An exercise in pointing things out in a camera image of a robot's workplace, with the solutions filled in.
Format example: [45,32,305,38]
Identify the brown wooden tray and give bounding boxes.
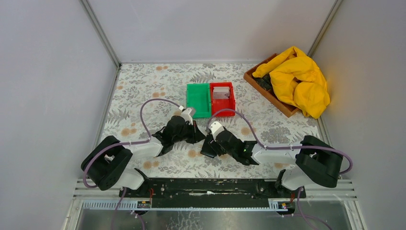
[244,53,300,117]

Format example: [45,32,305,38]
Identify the floral table mat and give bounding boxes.
[102,63,321,178]

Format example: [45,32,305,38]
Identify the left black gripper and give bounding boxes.
[172,120,206,144]

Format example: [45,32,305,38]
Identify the grey slotted cable duct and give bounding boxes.
[83,198,286,212]

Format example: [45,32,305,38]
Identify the green plastic bin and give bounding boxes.
[186,83,212,119]

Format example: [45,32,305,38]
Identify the clear card stack in bin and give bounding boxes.
[212,86,230,100]

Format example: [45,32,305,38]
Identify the dark items in tray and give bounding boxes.
[255,74,273,91]

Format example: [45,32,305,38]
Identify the black leather card holder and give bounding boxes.
[201,139,218,158]

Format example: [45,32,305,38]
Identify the red plastic bin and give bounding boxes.
[209,82,236,115]

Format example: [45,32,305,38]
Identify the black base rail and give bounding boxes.
[119,178,306,209]

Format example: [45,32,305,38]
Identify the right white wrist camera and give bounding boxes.
[209,121,225,141]

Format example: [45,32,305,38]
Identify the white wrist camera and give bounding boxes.
[180,107,196,125]
[209,121,225,141]

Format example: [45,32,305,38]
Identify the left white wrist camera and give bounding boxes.
[180,107,196,125]

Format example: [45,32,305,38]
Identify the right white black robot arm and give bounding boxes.
[201,128,343,197]

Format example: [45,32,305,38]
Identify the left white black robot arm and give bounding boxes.
[80,115,205,197]

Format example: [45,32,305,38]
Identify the yellow cloth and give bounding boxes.
[252,46,330,119]

